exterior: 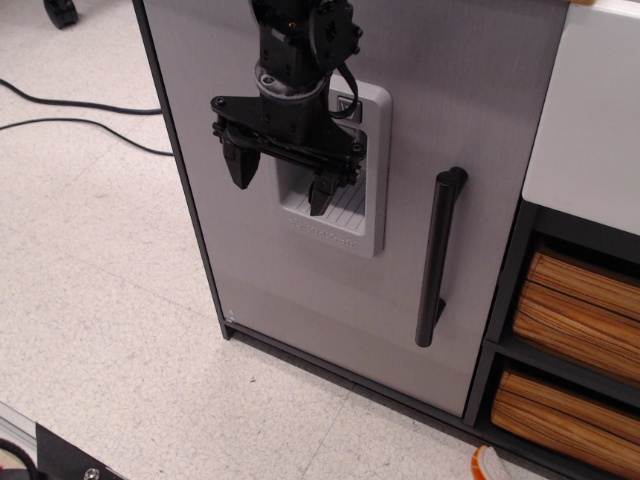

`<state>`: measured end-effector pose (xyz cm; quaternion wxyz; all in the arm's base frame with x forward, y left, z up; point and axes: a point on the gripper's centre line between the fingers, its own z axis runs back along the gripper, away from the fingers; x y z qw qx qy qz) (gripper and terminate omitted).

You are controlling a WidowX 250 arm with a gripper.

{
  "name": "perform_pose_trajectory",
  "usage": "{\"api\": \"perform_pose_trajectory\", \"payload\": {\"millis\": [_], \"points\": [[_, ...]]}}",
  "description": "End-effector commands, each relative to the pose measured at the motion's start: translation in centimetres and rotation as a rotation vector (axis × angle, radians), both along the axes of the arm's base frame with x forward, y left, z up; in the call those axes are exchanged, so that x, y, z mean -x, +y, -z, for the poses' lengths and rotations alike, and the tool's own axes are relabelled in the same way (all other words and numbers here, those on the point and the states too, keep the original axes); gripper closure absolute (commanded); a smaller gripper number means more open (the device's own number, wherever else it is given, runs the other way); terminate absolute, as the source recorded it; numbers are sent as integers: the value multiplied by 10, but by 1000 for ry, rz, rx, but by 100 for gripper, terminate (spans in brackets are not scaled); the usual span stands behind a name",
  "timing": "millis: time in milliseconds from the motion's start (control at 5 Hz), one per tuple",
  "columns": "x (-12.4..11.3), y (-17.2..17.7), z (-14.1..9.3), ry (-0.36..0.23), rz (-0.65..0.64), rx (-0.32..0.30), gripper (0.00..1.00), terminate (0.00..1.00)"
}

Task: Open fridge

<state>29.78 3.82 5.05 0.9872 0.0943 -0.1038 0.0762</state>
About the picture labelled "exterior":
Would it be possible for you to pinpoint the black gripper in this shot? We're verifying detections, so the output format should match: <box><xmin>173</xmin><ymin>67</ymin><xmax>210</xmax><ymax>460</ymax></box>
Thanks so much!
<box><xmin>211</xmin><ymin>78</ymin><xmax>365</xmax><ymax>216</ymax></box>

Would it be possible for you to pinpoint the black bar door handle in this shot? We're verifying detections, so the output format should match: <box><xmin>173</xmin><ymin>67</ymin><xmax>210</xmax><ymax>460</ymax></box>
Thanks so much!
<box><xmin>415</xmin><ymin>167</ymin><xmax>468</xmax><ymax>348</ymax></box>

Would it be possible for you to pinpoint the grey toy fridge door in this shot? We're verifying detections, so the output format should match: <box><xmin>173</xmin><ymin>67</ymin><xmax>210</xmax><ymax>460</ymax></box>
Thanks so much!
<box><xmin>134</xmin><ymin>1</ymin><xmax>568</xmax><ymax>419</ymax></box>

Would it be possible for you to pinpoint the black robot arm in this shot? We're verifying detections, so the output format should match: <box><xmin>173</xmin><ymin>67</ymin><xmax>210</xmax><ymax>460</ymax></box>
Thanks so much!
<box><xmin>211</xmin><ymin>1</ymin><xmax>366</xmax><ymax>216</ymax></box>

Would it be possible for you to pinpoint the dark grey fridge cabinet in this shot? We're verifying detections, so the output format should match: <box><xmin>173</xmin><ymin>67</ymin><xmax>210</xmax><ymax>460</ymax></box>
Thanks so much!
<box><xmin>130</xmin><ymin>0</ymin><xmax>640</xmax><ymax>480</ymax></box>

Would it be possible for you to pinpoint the grey water dispenser panel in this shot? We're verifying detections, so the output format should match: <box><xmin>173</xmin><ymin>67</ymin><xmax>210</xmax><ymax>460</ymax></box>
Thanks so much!
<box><xmin>269</xmin><ymin>81</ymin><xmax>392</xmax><ymax>258</ymax></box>

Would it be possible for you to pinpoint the black caster wheel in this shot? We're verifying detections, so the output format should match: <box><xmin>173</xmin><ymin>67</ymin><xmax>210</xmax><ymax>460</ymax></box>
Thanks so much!
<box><xmin>43</xmin><ymin>0</ymin><xmax>78</xmax><ymax>29</ymax></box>

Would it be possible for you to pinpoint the white toy sink front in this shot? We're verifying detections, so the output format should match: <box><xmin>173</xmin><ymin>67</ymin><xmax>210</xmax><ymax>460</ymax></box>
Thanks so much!
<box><xmin>522</xmin><ymin>1</ymin><xmax>639</xmax><ymax>234</ymax></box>

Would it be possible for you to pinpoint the upper wooden drawer bin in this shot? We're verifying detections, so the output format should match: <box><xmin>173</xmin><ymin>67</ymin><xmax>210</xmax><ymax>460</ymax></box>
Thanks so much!
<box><xmin>513</xmin><ymin>244</ymin><xmax>639</xmax><ymax>385</ymax></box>

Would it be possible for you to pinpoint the wooden drawer bin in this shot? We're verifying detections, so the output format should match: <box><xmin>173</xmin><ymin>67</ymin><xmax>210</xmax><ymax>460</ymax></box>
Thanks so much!
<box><xmin>491</xmin><ymin>370</ymin><xmax>639</xmax><ymax>479</ymax></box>
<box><xmin>513</xmin><ymin>244</ymin><xmax>639</xmax><ymax>385</ymax></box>

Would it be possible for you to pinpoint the orange white object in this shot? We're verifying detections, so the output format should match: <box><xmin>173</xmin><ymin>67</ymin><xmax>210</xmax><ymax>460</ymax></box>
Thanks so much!
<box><xmin>471</xmin><ymin>445</ymin><xmax>512</xmax><ymax>480</ymax></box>

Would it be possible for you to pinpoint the lower wooden drawer bin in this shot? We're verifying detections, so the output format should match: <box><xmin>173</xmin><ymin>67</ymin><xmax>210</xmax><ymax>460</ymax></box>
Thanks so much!
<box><xmin>491</xmin><ymin>370</ymin><xmax>639</xmax><ymax>479</ymax></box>

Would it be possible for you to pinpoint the black floor cable lower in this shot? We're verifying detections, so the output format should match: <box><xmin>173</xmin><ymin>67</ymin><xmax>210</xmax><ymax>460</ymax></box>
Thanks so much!
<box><xmin>0</xmin><ymin>117</ymin><xmax>174</xmax><ymax>156</ymax></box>

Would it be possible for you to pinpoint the black floor cable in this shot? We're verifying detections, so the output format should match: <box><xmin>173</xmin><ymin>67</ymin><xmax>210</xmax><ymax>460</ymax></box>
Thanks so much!
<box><xmin>0</xmin><ymin>78</ymin><xmax>162</xmax><ymax>116</ymax></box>
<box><xmin>0</xmin><ymin>117</ymin><xmax>174</xmax><ymax>156</ymax></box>

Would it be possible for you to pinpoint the black floor cable upper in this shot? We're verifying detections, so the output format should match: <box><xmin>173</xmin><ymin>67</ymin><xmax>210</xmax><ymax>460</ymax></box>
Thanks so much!
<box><xmin>0</xmin><ymin>78</ymin><xmax>162</xmax><ymax>116</ymax></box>

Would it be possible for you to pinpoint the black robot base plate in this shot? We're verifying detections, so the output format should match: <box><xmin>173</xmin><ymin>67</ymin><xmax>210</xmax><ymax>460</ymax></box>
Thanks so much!
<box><xmin>36</xmin><ymin>423</ymin><xmax>123</xmax><ymax>480</ymax></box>

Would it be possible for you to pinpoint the aluminium rail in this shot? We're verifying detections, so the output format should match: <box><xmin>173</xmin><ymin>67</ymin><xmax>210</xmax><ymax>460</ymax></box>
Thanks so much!
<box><xmin>0</xmin><ymin>402</ymin><xmax>37</xmax><ymax>463</ymax></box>

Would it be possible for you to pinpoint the black braided cable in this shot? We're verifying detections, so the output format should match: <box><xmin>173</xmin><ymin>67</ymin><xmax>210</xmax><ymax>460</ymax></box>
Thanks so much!
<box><xmin>0</xmin><ymin>438</ymin><xmax>39</xmax><ymax>480</ymax></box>

